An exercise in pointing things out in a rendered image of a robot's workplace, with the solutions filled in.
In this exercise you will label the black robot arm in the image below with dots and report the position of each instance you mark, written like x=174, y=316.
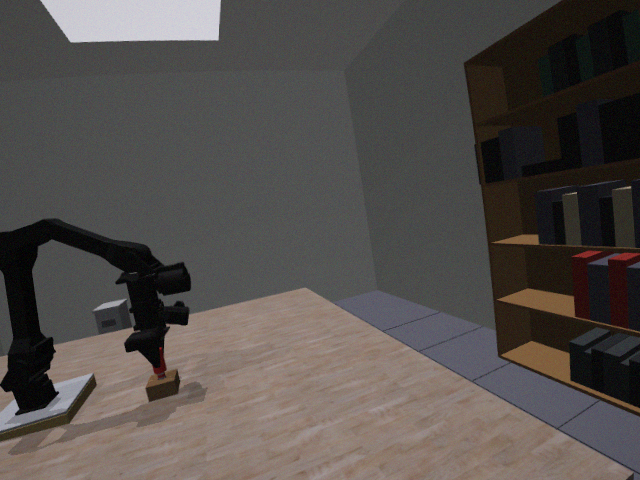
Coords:
x=30, y=352

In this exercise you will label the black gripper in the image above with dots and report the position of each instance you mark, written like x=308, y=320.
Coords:
x=151, y=337

